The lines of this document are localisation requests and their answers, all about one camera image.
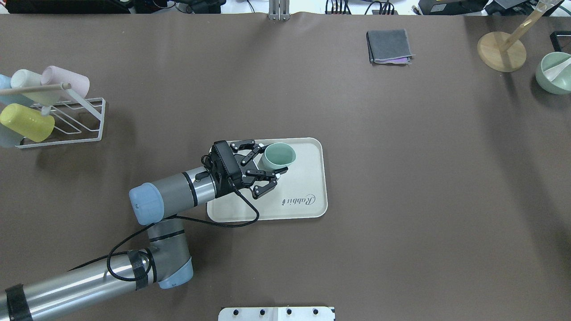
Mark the pale cream cup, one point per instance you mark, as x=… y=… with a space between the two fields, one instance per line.
x=23 y=79

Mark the green bowl with spoon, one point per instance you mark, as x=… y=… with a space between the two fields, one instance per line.
x=553 y=73

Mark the white wire cup rack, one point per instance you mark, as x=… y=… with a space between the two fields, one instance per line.
x=74 y=124

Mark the cream rabbit tray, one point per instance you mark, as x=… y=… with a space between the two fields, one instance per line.
x=300 y=192

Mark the wooden mug tree stand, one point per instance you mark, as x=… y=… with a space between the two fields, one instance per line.
x=505 y=52

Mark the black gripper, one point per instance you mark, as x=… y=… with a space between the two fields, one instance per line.
x=246 y=179

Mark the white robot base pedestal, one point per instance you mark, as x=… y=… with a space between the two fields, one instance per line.
x=285 y=313

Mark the green cup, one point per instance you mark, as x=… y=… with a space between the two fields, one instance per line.
x=277 y=156

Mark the wooden rack handle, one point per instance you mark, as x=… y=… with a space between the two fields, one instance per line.
x=36 y=89

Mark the pink cup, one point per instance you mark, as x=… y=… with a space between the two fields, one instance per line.
x=53 y=75

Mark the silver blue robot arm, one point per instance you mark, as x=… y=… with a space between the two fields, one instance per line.
x=158 y=252

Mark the grey folded cloth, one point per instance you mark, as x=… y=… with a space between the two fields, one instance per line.
x=389 y=47

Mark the yellow cup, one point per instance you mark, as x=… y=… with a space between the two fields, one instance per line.
x=27 y=122

